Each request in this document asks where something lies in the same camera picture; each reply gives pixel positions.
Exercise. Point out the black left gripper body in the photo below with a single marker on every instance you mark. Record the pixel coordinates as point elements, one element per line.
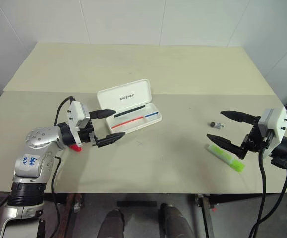
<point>87,134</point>

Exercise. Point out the black flat bar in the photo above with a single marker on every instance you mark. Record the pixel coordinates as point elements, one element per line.
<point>137,203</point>

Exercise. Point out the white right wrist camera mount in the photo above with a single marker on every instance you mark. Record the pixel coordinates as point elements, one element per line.
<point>279,124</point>

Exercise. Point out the rusty table leg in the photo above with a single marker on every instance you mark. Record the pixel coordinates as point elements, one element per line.
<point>75,202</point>

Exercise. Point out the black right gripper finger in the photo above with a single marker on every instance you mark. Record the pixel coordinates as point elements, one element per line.
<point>240,117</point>
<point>226,145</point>

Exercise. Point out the thin blue pen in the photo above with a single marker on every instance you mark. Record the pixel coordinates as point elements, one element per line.
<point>152,114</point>

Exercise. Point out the dark rounded shape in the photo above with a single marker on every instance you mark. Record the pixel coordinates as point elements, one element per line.
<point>175,220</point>
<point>113,223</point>

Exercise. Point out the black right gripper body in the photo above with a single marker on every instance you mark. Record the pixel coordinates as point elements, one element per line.
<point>256,140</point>

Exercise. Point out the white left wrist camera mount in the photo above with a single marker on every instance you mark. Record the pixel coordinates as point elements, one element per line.
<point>75,111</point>

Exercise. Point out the green highlighter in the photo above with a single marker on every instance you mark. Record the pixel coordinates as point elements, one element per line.
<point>235,163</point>

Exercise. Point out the thin red pen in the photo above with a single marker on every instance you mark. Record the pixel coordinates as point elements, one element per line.
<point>127,123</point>

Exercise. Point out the metal table leg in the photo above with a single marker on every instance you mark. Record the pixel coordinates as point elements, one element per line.
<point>206,218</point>

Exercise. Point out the white plastic pencil case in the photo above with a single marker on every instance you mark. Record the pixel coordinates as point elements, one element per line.
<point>123,91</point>

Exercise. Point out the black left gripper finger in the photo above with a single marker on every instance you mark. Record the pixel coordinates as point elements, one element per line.
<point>101,114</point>
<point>108,140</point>

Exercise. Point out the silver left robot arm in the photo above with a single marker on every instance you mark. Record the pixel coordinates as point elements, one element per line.
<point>38,137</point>

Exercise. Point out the white handwritten label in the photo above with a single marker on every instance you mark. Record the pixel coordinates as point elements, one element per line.
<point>29,160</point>

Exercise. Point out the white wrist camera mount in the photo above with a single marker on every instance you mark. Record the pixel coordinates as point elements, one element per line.
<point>75,111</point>
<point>279,124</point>

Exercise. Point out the thin black pen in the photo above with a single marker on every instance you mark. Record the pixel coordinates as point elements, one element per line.
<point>129,110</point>

